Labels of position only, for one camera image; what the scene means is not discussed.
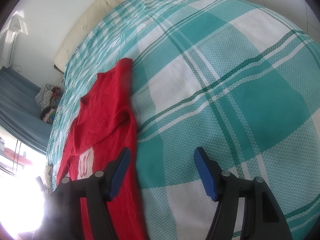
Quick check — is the red knit sweater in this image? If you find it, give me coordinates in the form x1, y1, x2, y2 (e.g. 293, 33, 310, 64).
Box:
56, 58, 150, 240

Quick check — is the beige patterned cushion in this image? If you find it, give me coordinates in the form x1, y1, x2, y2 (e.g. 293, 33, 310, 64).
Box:
42, 164, 54, 193

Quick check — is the teal plaid bedspread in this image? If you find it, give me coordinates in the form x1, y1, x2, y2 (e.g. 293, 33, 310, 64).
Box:
46, 0, 320, 240

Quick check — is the white air conditioner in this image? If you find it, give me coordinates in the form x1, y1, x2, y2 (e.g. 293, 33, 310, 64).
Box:
1, 15, 22, 68

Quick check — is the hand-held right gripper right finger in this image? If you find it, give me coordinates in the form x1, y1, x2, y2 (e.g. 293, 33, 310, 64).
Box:
194, 147, 294, 240

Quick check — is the white wardrobe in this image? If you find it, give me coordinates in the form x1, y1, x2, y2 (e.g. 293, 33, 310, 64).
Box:
195, 0, 320, 45

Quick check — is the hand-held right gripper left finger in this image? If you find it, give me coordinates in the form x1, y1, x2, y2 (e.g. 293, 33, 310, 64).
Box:
47, 147, 132, 240

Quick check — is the red hanging garment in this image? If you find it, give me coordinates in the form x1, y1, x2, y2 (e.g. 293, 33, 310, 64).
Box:
4, 148, 32, 166

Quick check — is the cream padded headboard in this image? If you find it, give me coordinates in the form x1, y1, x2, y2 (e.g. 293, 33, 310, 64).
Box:
54, 0, 145, 73

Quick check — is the pile of clothes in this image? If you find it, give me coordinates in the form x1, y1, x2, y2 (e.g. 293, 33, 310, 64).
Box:
35, 85, 62, 125

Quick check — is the blue curtain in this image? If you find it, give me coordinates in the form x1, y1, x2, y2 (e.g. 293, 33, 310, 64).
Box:
0, 67, 53, 153

